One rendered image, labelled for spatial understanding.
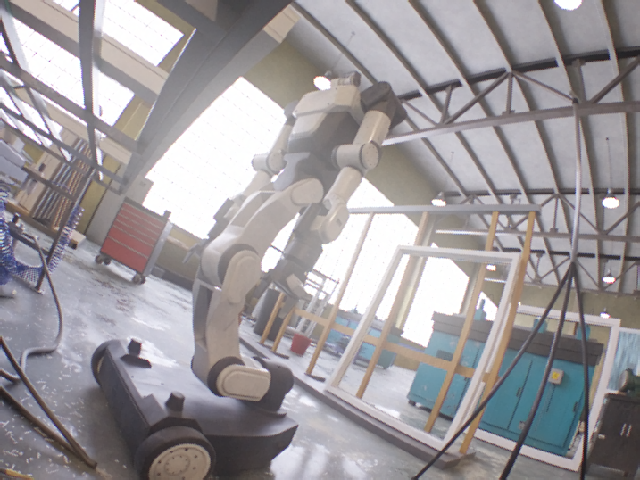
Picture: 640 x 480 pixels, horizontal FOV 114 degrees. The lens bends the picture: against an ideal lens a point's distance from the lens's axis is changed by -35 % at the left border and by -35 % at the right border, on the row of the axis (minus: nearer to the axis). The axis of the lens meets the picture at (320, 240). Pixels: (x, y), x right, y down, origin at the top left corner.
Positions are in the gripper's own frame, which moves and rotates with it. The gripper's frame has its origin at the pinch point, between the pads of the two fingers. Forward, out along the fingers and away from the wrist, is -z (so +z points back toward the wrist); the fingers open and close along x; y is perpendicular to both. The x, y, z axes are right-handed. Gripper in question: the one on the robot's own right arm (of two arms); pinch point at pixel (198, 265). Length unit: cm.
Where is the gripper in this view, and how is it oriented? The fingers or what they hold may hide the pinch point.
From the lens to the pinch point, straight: 118.6
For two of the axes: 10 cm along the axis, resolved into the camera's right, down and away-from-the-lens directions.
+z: 4.9, -7.9, 3.7
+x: -4.9, -6.0, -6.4
